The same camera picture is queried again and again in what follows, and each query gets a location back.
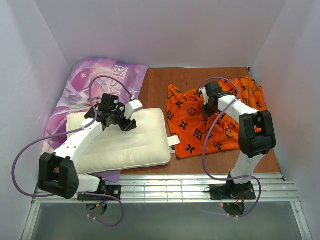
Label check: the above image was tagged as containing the aluminium rail frame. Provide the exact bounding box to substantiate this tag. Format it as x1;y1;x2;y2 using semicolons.
22;173;312;240

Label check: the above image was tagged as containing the white pillow label tag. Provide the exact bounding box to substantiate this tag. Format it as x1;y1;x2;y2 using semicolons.
167;135;180;154

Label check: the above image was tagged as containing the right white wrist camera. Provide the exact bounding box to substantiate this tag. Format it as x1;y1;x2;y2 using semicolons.
200;87;212;105

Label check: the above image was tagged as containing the purple cable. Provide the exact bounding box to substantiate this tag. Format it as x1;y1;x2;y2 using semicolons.
11;75;137;228
198;77;263;219

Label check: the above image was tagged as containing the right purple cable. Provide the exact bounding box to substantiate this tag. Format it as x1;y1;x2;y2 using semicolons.
198;77;263;219

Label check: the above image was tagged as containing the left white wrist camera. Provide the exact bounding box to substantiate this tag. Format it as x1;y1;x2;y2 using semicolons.
124;99;143;120

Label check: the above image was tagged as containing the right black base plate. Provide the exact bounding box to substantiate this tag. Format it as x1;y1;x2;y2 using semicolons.
204;181;256;200

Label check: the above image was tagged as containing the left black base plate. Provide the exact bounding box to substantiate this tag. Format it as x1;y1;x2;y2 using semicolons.
77;184;122;202

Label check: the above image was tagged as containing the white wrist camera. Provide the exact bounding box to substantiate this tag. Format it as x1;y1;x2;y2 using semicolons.
124;99;143;120
200;87;212;105

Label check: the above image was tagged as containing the purple Elsa printed cloth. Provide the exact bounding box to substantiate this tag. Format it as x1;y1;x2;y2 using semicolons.
41;56;149;183

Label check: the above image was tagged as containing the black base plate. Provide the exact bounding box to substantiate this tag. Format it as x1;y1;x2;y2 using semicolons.
204;181;256;200
77;184;122;202

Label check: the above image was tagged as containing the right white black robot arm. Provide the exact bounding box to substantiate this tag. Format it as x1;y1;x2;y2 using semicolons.
199;82;276;195

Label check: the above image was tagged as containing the cream white pillow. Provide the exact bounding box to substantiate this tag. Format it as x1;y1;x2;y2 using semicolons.
75;108;171;174

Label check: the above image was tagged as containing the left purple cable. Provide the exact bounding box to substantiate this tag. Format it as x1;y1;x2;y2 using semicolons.
11;75;137;228

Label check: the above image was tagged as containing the orange black patterned pillowcase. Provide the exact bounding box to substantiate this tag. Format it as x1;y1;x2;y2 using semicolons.
166;76;267;159

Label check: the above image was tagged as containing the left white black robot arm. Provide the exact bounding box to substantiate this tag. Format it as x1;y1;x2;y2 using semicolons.
38;93;143;200

